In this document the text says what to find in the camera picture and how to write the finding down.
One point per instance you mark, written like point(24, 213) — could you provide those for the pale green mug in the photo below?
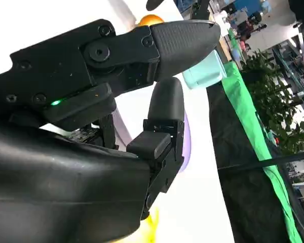
point(207, 73)

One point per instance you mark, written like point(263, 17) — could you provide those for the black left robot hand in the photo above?
point(154, 4)

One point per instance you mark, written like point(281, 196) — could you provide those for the green leafy plants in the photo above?
point(268, 101)

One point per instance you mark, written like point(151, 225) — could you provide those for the green cloth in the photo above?
point(236, 83)

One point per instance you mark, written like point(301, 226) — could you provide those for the person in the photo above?
point(245, 38)

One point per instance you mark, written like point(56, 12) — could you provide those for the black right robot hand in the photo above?
point(66, 177)

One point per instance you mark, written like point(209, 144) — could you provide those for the black cloth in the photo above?
point(243, 189)

